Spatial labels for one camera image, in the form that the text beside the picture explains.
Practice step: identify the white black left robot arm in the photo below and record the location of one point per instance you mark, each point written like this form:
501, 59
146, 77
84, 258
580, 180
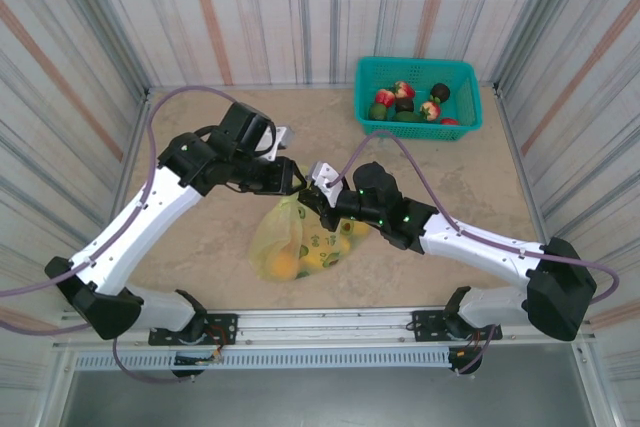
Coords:
130, 227

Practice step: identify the small red fake fruit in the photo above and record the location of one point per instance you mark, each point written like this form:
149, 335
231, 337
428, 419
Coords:
449, 122

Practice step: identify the yellow fake lemon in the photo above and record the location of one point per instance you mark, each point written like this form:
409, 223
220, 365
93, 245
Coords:
360, 230

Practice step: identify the teal plastic mesh basket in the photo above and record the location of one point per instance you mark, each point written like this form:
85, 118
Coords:
420, 133

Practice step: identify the yellow-green avocado print plastic bag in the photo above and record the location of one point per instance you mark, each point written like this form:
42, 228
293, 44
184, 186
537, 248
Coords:
280, 232

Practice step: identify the red fake strawberry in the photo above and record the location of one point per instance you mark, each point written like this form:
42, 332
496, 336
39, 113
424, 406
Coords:
404, 91
430, 111

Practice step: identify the round green fake lime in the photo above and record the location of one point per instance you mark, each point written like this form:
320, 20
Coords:
377, 112

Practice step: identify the dark fake mangosteen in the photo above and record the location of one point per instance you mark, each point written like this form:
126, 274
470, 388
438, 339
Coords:
404, 106
440, 92

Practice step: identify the green fake avocado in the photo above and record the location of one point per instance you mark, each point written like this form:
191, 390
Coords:
407, 118

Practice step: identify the fake orange fruit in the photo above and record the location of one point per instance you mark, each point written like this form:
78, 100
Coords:
281, 267

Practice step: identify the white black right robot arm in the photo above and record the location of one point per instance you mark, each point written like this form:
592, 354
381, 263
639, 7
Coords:
475, 247

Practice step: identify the aluminium mounting rail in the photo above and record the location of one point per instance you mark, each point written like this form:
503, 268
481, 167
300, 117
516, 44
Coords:
325, 324

